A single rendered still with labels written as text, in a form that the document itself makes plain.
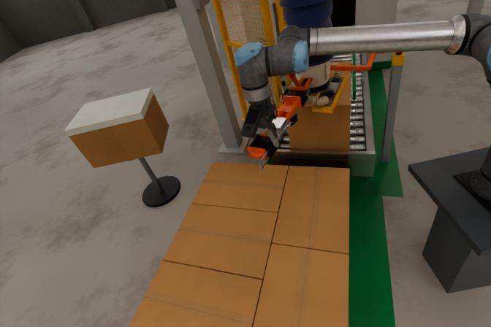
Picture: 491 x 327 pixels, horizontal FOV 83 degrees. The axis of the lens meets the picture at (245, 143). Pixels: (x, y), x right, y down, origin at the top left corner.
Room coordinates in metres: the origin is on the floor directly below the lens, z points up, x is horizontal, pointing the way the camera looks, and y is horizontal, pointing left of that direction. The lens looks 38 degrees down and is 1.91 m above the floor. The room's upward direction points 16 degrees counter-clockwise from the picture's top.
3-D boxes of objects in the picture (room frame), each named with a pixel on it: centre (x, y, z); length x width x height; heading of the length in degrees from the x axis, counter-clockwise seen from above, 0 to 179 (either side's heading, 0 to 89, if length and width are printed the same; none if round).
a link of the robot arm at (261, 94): (0.82, -0.08, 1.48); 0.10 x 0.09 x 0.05; 51
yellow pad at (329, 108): (1.22, -0.50, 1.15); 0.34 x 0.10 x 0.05; 142
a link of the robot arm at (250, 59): (0.82, -0.09, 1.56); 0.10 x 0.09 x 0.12; 72
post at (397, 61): (1.66, -1.17, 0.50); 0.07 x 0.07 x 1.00; 64
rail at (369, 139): (2.27, -1.28, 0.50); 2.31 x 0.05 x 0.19; 154
